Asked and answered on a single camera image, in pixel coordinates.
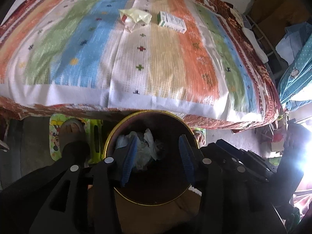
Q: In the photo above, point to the dark round trash can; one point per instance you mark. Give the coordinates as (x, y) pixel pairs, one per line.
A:
(157, 176)

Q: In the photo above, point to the white rolled towel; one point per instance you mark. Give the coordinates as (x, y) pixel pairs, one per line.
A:
(251, 37)

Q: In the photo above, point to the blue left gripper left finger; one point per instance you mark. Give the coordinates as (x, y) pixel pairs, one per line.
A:
(129, 159)

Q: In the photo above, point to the white green medicine box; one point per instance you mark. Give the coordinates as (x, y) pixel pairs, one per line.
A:
(170, 21)

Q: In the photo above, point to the person's foot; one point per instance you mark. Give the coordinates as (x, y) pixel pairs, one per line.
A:
(71, 130)
(200, 138)

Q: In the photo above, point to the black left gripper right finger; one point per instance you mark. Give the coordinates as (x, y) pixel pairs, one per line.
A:
(187, 158)

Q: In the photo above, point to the pale yellow wrapper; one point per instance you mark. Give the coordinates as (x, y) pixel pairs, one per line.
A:
(132, 17)

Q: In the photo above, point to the blue dotted curtain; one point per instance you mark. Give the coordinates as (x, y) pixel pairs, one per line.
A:
(294, 87)

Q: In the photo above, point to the white plastic bag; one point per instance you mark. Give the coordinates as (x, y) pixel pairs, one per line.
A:
(146, 149)

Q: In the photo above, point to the red floral blanket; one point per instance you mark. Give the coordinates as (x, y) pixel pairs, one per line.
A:
(243, 53)

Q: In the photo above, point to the blue white mask packet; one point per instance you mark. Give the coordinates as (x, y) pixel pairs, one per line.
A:
(126, 142)

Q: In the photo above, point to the metal bed frame rail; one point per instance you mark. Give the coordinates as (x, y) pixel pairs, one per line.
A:
(275, 65)

